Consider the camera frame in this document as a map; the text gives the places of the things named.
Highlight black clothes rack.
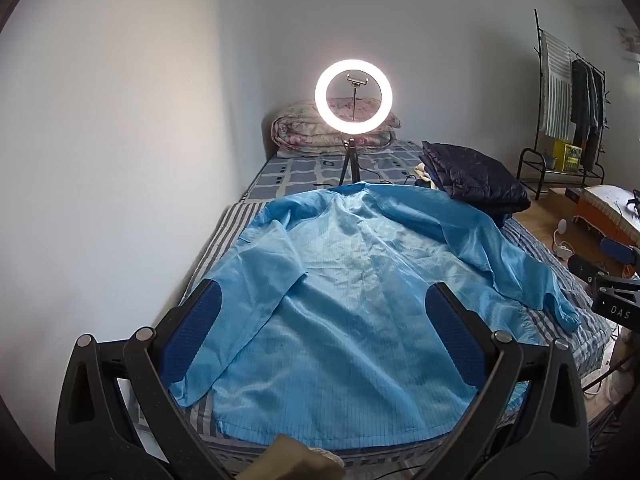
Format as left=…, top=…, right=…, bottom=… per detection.
left=517, top=8, right=614, bottom=201

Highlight white ring light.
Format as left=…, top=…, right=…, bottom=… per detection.
left=314, top=58, right=395, bottom=136

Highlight dark hanging clothes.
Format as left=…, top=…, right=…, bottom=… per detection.
left=570, top=58, right=610, bottom=171

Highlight orange white furniture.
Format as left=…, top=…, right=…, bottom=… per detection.
left=574, top=184, right=640, bottom=252

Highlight phone holder clamp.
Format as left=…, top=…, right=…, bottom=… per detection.
left=346, top=73, right=369, bottom=122

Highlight striped hanging towel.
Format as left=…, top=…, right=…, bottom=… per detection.
left=539, top=30, right=574, bottom=140

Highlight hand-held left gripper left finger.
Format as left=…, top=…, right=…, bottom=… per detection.
left=54, top=278, right=236, bottom=480

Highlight striped bed quilt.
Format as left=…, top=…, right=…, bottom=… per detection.
left=180, top=200, right=617, bottom=467

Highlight beige folded cloth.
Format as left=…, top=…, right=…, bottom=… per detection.
left=413, top=164, right=443, bottom=192

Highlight black tripod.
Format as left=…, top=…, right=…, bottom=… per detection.
left=338, top=136, right=362, bottom=189

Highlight yellow box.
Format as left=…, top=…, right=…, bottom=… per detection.
left=552, top=139, right=584, bottom=171

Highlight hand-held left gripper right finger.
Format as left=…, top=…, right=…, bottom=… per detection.
left=424, top=282, right=592, bottom=480

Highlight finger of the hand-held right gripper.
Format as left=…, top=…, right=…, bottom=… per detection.
left=569, top=254, right=612, bottom=282

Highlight blue coat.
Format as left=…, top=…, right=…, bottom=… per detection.
left=169, top=182, right=582, bottom=450

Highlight white charger with cable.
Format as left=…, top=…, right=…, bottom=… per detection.
left=551, top=219, right=577, bottom=262

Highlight patterned bed sheet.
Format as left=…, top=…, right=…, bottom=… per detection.
left=242, top=141, right=432, bottom=204

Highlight folded navy padded jacket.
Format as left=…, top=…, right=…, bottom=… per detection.
left=419, top=141, right=532, bottom=222

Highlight wall picture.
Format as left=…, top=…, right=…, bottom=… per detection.
left=617, top=24, right=640, bottom=57

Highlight folded floral quilt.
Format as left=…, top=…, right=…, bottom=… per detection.
left=271, top=99, right=402, bottom=157

